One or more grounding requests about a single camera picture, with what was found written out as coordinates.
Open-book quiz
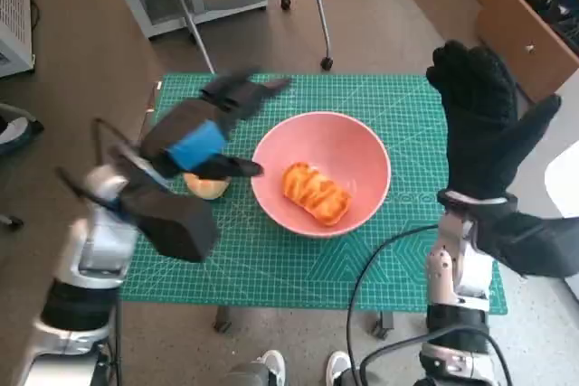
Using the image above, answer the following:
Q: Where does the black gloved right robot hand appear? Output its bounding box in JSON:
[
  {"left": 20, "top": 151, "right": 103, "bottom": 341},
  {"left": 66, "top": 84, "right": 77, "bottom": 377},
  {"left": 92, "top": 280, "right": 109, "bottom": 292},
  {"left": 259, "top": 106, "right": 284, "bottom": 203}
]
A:
[{"left": 425, "top": 40, "right": 563, "bottom": 202}]

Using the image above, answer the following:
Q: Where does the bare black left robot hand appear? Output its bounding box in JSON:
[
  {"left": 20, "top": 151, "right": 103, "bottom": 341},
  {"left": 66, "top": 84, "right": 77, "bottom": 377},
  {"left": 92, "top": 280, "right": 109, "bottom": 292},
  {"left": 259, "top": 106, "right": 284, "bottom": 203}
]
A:
[{"left": 139, "top": 69, "right": 293, "bottom": 182}]

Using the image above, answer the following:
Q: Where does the round toy bread bun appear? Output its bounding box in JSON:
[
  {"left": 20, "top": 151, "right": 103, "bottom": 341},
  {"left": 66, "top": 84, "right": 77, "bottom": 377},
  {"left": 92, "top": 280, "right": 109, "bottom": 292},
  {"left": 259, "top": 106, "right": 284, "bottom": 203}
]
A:
[{"left": 184, "top": 172, "right": 230, "bottom": 201}]

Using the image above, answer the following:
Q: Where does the pink bowl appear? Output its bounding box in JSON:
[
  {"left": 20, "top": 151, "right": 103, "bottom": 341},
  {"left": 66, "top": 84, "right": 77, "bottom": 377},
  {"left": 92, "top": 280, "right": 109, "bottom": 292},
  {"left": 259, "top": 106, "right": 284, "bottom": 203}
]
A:
[{"left": 251, "top": 110, "right": 392, "bottom": 238}]

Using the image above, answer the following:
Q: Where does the rectangular striped toy bread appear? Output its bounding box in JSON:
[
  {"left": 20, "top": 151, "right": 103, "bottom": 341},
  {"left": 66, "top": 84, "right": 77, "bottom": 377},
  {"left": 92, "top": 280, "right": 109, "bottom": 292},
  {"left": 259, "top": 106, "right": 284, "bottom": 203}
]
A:
[{"left": 282, "top": 162, "right": 353, "bottom": 228}]

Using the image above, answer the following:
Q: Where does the white rounded object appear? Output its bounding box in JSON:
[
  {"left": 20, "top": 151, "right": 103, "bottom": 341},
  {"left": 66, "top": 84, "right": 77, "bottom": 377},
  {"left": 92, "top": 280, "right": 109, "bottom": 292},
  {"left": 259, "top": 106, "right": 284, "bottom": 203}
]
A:
[{"left": 545, "top": 141, "right": 579, "bottom": 220}]

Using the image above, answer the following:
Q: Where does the green cutting mat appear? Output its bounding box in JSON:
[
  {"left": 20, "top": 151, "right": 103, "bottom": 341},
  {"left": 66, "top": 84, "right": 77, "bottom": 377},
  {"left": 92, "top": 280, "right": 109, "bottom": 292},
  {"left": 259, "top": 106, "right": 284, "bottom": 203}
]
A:
[{"left": 118, "top": 71, "right": 508, "bottom": 315}]

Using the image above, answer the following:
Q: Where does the person's foot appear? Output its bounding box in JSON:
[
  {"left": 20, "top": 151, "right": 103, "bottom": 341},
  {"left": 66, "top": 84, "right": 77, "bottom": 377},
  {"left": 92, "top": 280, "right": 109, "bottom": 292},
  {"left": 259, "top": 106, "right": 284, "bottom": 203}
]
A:
[{"left": 0, "top": 103, "right": 46, "bottom": 155}]

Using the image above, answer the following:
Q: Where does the black table leg caster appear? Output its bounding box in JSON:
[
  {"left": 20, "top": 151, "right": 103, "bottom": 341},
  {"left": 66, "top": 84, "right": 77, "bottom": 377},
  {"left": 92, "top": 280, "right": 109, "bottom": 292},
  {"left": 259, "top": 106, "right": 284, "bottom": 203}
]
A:
[
  {"left": 371, "top": 311, "right": 395, "bottom": 340},
  {"left": 212, "top": 304, "right": 233, "bottom": 333}
]

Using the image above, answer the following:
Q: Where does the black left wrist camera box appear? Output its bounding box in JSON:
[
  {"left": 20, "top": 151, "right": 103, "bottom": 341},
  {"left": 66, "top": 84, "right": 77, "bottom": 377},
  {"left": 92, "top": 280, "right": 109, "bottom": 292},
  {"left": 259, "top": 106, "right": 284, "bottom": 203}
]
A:
[{"left": 118, "top": 177, "right": 221, "bottom": 264}]

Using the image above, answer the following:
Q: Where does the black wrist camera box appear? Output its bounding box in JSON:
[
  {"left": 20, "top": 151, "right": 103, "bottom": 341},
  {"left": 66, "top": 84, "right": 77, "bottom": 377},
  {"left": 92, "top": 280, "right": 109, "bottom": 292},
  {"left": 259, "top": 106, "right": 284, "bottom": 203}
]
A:
[
  {"left": 474, "top": 204, "right": 579, "bottom": 278},
  {"left": 118, "top": 177, "right": 221, "bottom": 264}
]

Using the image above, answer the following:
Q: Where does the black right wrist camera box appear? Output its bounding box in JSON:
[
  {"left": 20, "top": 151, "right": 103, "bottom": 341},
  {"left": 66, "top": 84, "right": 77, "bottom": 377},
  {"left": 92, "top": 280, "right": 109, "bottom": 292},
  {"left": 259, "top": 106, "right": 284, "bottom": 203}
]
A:
[{"left": 474, "top": 204, "right": 579, "bottom": 278}]

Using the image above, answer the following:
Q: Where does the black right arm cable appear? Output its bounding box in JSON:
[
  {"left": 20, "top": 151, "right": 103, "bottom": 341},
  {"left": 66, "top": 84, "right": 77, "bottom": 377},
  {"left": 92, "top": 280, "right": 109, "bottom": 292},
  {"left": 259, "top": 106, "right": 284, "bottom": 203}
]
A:
[{"left": 346, "top": 224, "right": 515, "bottom": 386}]

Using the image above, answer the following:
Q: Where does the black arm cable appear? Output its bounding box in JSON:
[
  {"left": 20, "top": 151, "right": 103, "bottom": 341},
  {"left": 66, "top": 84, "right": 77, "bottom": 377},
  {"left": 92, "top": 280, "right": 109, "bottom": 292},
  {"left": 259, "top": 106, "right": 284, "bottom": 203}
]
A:
[
  {"left": 346, "top": 224, "right": 515, "bottom": 386},
  {"left": 56, "top": 118, "right": 137, "bottom": 386}
]

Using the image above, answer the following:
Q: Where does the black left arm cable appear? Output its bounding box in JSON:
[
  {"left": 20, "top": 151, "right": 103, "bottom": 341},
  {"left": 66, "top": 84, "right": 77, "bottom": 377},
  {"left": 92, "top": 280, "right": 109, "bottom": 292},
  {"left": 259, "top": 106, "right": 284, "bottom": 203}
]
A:
[{"left": 56, "top": 118, "right": 137, "bottom": 386}]

